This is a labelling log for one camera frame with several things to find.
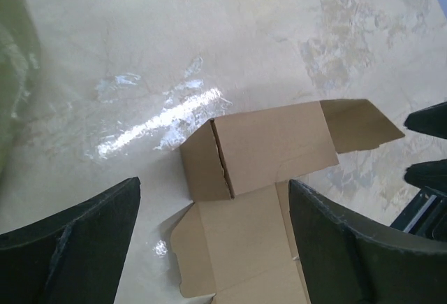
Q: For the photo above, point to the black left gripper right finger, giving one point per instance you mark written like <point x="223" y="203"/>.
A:
<point x="349" y="258"/>

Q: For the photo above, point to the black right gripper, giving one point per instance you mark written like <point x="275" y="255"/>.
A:
<point x="425" y="215"/>

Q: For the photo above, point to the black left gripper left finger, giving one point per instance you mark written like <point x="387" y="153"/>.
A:
<point x="74" y="256"/>

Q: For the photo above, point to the cardboard box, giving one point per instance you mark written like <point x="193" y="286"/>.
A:
<point x="235" y="243"/>

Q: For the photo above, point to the green plastic basket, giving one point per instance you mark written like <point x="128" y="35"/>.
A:
<point x="20" y="69"/>

